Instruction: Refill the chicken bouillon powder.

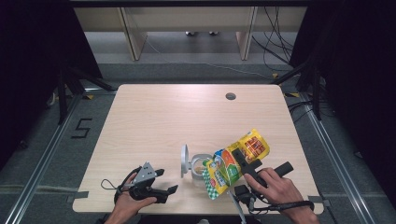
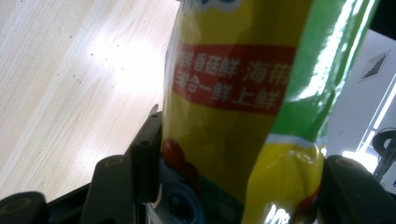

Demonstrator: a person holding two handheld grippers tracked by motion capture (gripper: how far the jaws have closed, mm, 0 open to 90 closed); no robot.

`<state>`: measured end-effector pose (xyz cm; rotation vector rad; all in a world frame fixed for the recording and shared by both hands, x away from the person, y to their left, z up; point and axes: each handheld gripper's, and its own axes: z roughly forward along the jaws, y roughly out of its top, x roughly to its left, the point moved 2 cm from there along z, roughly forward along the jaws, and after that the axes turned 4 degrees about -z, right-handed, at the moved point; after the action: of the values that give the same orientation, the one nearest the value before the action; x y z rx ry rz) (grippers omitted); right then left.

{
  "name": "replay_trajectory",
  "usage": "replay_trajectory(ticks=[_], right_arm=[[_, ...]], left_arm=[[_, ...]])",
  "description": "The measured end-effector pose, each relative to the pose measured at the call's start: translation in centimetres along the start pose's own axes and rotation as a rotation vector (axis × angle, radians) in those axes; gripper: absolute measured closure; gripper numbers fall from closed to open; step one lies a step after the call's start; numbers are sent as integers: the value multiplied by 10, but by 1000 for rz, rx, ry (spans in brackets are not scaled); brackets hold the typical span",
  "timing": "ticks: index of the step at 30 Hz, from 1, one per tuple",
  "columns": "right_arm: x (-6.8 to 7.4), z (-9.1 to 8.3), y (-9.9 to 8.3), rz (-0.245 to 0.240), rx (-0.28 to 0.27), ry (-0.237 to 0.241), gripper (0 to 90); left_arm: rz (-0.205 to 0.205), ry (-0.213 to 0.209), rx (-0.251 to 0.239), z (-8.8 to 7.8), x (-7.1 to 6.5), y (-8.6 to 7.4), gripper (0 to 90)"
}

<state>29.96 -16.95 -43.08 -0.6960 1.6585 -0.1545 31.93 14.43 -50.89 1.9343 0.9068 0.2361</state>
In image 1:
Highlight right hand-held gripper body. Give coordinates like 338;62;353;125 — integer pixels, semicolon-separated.
228;158;294;224

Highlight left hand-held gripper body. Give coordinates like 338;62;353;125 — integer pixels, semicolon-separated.
128;161;166;204

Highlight yellow seasoning pouch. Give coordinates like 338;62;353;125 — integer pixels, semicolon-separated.
202;128;271;201

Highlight person's right hand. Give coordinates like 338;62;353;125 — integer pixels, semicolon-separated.
243;167;308;217

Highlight person's left hand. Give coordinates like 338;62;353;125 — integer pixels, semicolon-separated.
108;172;158;222

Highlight grey tape strip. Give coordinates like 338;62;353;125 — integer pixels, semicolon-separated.
307;195;332;208
65;190;90;203

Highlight black tripod stand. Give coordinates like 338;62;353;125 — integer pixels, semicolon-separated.
55;62;115;126
270;55;323;121

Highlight black curtain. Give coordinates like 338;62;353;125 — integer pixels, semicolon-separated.
0;0;105;171
289;0;396;208

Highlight light wooden desk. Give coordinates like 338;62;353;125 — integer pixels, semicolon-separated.
69;0;312;62

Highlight black wrist strap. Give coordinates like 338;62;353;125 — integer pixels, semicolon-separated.
113;166;143;205
252;200;316;216

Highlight grey cord loop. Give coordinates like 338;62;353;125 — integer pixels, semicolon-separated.
100;178;119;191

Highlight black floor cables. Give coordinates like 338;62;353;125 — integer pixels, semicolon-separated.
288;100;315;124

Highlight aluminium floor rail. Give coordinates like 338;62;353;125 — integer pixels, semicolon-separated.
3;92;82;224
298;92;372;224

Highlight bundle of black cables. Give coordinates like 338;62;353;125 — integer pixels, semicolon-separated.
251;7;295;73

